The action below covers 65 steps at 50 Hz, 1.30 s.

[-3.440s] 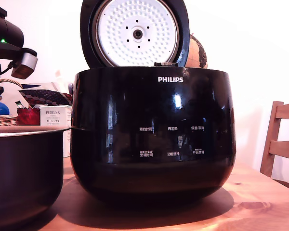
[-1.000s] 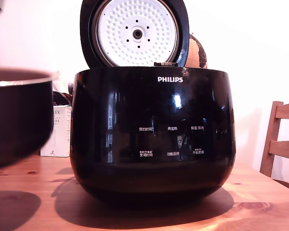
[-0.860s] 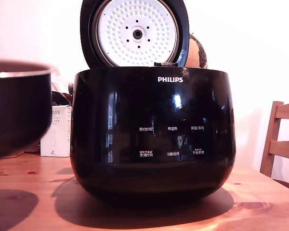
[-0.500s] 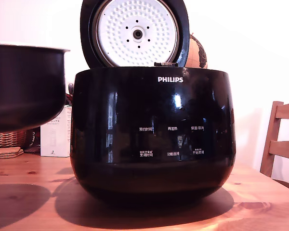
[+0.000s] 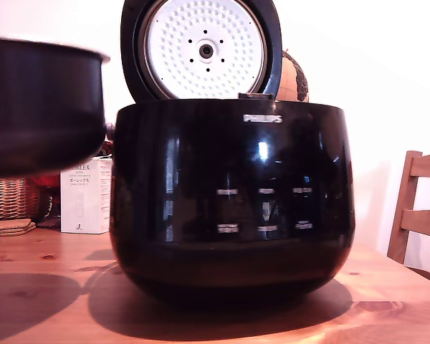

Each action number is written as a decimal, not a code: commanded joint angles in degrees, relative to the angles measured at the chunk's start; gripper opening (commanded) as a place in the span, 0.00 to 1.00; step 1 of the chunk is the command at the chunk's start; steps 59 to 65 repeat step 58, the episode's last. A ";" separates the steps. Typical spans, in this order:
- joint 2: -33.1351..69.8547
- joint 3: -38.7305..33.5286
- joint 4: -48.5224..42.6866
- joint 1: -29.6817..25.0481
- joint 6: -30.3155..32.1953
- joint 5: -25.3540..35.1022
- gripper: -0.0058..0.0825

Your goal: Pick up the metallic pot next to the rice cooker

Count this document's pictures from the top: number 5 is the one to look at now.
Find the woven wicker basket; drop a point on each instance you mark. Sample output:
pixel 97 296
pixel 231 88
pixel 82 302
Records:
pixel 10 199

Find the white Porlex box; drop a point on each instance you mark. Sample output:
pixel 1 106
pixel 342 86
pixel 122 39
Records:
pixel 84 204

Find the black rice cooker lid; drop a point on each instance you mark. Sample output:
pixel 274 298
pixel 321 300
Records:
pixel 204 50

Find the wooden chair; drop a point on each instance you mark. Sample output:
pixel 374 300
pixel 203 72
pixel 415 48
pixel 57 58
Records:
pixel 410 200

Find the black Philips rice cooker body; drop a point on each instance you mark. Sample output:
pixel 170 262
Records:
pixel 233 161

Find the dark metallic pot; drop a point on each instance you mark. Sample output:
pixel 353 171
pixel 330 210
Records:
pixel 43 114

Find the red crinkled wrapper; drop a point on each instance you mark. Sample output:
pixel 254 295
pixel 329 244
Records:
pixel 48 180

